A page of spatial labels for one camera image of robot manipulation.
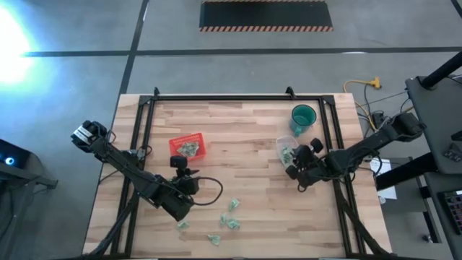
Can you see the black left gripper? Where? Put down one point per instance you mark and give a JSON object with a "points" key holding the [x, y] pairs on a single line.
{"points": [[180, 191]]}

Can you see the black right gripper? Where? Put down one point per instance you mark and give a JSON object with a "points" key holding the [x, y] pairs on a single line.
{"points": [[310, 168]]}

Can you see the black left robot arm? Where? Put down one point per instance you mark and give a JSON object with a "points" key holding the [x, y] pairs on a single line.
{"points": [[122, 166]]}

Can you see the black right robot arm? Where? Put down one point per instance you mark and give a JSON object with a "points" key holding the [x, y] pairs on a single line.
{"points": [[368, 144]]}

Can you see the orange plastic basket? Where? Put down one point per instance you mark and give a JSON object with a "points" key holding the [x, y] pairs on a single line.
{"points": [[173, 144]]}

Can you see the clear plastic container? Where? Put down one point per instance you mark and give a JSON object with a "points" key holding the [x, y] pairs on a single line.
{"points": [[283, 141]]}

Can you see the teal green cup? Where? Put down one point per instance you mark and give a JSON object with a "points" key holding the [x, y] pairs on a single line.
{"points": [[303, 117]]}

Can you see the white paper sheet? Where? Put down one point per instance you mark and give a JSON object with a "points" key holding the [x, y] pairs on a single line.
{"points": [[388, 193]]}

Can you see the black power strip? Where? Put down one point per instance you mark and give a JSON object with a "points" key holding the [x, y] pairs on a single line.
{"points": [[377, 117]]}

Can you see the black cart beam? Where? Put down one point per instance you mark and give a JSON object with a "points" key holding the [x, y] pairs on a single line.
{"points": [[400, 173]]}

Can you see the grey cart top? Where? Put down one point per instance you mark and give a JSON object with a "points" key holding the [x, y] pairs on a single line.
{"points": [[436, 119]]}

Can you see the black keyboard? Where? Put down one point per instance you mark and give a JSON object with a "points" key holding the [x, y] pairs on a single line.
{"points": [[454, 211]]}

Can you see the black hazard-striped floor mat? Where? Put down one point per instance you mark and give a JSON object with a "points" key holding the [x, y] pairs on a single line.
{"points": [[265, 14]]}

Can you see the black pole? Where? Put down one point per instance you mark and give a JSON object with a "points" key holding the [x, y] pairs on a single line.
{"points": [[442, 72]]}

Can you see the black device with blue light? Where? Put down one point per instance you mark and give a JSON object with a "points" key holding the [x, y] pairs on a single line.
{"points": [[12, 153]]}

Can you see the black metal table frame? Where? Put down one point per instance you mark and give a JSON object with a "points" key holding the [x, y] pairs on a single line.
{"points": [[234, 97]]}

